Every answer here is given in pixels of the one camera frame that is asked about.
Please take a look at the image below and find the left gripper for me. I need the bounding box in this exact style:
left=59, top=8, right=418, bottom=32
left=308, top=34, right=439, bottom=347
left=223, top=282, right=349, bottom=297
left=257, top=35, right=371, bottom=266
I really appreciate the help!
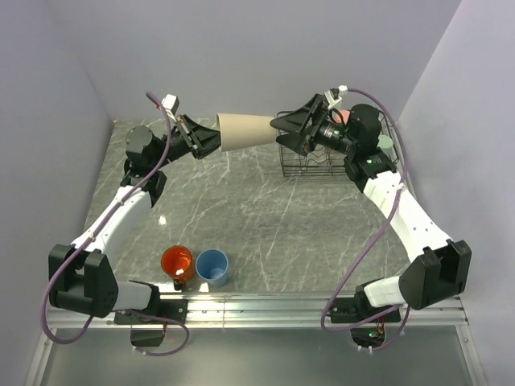
left=152, top=114, right=233, bottom=170

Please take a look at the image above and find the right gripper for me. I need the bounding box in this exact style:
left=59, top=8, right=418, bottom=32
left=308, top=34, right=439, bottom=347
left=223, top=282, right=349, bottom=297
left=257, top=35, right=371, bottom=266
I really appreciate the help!
left=270, top=95, right=356, bottom=158

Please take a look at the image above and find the beige plastic cup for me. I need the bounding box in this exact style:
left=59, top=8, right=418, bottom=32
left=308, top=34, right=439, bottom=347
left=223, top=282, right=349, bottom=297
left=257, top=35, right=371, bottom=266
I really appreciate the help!
left=216, top=113, right=278, bottom=152

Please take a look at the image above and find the salmon pink plastic cup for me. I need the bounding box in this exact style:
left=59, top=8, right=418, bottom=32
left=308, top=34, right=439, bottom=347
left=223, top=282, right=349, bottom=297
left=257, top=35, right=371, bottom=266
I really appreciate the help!
left=335, top=109, right=350, bottom=125

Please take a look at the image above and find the small light green cup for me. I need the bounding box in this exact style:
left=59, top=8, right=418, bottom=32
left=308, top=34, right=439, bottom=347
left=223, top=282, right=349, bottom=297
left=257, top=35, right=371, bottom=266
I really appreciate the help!
left=377, top=134, right=394, bottom=157

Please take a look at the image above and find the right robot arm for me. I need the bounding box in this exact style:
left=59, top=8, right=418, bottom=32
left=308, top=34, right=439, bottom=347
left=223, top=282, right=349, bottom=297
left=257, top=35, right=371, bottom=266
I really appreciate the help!
left=270, top=89, right=472, bottom=323

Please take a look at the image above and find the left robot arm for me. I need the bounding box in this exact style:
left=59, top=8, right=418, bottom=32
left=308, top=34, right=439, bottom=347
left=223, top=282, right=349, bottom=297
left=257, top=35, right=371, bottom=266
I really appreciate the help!
left=48, top=115, right=220, bottom=323

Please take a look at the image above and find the blue plastic cup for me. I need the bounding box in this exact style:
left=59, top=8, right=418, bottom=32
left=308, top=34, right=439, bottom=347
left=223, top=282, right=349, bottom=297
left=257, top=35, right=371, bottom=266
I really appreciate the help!
left=196, top=248, right=229, bottom=288

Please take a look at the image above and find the orange glass mug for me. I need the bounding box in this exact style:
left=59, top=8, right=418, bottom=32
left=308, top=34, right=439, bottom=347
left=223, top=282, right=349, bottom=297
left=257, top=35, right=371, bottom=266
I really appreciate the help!
left=161, top=245, right=196, bottom=291

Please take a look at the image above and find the black wire dish rack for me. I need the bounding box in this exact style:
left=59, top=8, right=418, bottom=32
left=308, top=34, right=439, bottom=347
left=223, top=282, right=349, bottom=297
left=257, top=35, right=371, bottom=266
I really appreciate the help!
left=279, top=112, right=400, bottom=177

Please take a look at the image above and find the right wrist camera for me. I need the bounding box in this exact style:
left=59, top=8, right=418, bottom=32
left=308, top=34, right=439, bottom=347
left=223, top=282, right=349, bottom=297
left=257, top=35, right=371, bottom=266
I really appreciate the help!
left=323, top=85, right=348, bottom=109

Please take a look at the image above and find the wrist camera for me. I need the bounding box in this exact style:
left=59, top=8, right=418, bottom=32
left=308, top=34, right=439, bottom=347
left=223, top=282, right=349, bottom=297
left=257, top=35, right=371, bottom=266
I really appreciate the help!
left=323, top=85, right=348, bottom=109
left=161, top=94, right=179, bottom=122

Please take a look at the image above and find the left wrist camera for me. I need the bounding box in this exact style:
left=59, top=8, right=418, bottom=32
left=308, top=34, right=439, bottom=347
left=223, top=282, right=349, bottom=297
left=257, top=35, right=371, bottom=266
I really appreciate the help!
left=161, top=94, right=179, bottom=122

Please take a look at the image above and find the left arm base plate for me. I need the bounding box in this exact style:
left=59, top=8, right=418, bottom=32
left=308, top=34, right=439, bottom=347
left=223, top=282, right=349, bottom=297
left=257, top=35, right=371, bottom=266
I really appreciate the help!
left=113, top=299, right=188, bottom=348

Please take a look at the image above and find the aluminium mounting rail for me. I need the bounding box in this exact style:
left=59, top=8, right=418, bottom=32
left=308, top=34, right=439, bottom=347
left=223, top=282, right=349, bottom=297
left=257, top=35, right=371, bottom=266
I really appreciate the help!
left=47, top=292, right=469, bottom=329

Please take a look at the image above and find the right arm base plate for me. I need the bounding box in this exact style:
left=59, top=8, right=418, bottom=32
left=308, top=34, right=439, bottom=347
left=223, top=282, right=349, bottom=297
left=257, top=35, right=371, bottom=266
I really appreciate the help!
left=328, top=296, right=401, bottom=351

